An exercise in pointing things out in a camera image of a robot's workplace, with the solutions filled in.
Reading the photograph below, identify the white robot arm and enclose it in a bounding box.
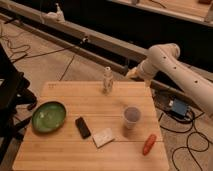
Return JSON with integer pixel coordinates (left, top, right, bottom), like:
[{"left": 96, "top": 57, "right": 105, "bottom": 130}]
[{"left": 126, "top": 43, "right": 213, "bottom": 119}]

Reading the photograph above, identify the small white bottle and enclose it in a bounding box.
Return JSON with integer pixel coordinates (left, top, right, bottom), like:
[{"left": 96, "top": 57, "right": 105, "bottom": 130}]
[{"left": 103, "top": 67, "right": 113, "bottom": 94}]

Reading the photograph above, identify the translucent plastic cup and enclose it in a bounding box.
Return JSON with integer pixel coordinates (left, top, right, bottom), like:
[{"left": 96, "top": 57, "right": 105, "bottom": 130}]
[{"left": 123, "top": 106, "right": 141, "bottom": 129}]

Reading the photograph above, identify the black rectangular phone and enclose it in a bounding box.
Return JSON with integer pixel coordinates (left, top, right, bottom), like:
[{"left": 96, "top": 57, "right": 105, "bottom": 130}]
[{"left": 75, "top": 117, "right": 91, "bottom": 139}]

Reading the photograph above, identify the white rectangular sponge block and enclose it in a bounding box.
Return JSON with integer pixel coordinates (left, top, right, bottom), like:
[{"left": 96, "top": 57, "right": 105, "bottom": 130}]
[{"left": 93, "top": 128, "right": 115, "bottom": 148}]

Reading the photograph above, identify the green round bowl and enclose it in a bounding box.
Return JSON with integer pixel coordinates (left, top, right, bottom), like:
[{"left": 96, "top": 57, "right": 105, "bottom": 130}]
[{"left": 32, "top": 101, "right": 66, "bottom": 133}]

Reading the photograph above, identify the orange carrot toy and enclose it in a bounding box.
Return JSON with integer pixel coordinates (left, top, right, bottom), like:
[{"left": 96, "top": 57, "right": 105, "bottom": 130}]
[{"left": 142, "top": 134, "right": 157, "bottom": 155}]

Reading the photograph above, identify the blue power box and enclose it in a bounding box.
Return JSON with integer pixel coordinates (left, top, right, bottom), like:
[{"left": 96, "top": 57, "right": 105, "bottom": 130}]
[{"left": 169, "top": 99, "right": 188, "bottom": 118}]

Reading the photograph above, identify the long metal rail beam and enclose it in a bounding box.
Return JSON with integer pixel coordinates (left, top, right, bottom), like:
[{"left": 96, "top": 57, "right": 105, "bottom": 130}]
[{"left": 0, "top": 0, "right": 213, "bottom": 113}]

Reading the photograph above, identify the white object on rail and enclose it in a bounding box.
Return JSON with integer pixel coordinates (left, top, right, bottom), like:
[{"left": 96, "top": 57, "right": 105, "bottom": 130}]
[{"left": 45, "top": 4, "right": 65, "bottom": 22}]

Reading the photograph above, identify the black floor cable left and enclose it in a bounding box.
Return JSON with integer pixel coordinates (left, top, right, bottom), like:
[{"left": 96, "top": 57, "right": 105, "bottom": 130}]
[{"left": 0, "top": 20, "right": 88, "bottom": 82}]

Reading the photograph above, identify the black floor cable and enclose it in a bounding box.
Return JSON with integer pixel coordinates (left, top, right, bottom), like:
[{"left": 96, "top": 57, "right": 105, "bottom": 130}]
[
  {"left": 157, "top": 107, "right": 213, "bottom": 171},
  {"left": 0, "top": 20, "right": 88, "bottom": 82}
]

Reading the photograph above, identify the black chair frame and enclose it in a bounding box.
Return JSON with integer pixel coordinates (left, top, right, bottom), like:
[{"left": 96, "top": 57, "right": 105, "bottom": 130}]
[{"left": 0, "top": 44, "right": 37, "bottom": 164}]

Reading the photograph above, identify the black floor cable right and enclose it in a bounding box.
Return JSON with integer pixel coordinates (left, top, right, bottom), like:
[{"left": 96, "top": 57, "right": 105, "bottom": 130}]
[{"left": 157, "top": 107, "right": 213, "bottom": 171}]

